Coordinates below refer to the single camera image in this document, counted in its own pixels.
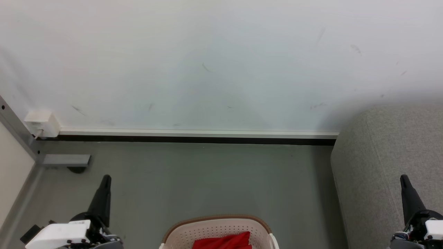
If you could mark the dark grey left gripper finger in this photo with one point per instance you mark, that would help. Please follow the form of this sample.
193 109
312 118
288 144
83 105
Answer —
102 199

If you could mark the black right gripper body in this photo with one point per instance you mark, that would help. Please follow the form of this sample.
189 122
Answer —
417 230

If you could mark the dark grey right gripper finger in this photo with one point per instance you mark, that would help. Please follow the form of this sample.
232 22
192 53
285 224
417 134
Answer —
410 200

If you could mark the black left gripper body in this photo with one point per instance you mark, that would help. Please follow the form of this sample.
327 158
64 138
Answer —
98 235

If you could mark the red cloth garment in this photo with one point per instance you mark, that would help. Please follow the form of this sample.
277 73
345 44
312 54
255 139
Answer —
225 242

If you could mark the grey fabric sofa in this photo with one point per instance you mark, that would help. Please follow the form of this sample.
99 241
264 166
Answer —
377 162

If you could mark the black caster wheel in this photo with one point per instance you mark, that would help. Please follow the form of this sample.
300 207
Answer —
77 169

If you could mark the beige panel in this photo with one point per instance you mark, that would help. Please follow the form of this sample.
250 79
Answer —
12 166

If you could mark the white and black baseboard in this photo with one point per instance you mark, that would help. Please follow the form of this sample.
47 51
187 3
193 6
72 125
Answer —
193 135

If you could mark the cream laundry basket brown rim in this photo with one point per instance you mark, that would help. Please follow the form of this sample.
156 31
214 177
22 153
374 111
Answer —
214 229

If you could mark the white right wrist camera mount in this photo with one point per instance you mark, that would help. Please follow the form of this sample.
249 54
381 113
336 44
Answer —
435 230

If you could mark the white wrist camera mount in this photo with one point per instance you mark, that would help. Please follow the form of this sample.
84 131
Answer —
57 235
435 230

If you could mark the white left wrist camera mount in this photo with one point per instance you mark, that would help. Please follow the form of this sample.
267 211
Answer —
57 235

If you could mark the grey metal frame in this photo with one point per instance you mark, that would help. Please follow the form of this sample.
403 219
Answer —
65 160

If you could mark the white wall outlet box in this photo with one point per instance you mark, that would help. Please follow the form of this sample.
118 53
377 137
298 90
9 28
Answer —
43 125

